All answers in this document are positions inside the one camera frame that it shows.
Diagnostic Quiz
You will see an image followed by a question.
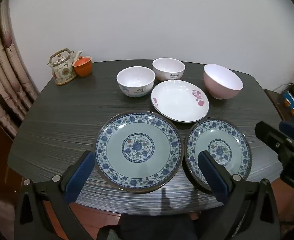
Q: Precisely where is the orange lidded cup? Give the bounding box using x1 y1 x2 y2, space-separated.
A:
72 56 92 77

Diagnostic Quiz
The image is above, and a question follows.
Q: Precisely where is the white bowl with blue print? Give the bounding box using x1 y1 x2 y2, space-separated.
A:
116 66 156 97

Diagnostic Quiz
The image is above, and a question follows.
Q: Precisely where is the dark side table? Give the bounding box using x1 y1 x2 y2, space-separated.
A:
264 84 294 130

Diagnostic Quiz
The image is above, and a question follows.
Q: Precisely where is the white plate with pink flowers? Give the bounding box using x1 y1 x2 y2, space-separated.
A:
150 80 210 123

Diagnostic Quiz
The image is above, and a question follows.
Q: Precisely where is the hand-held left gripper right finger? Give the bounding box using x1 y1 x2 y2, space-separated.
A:
197 151 281 240

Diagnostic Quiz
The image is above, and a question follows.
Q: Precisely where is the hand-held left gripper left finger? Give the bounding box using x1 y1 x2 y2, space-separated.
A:
13 151 99 240

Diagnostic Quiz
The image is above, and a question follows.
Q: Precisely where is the blue floral plate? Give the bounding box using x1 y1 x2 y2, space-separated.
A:
184 118 252 192
94 112 183 194

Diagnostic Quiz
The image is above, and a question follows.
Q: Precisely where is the floral ceramic teapot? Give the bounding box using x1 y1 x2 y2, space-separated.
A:
47 48 83 85

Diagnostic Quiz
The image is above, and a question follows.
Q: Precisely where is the beige patterned curtain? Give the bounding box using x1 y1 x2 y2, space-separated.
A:
0 0 41 138

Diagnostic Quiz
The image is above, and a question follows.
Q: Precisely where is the white bowl with pink base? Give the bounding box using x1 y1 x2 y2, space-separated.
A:
152 58 186 82

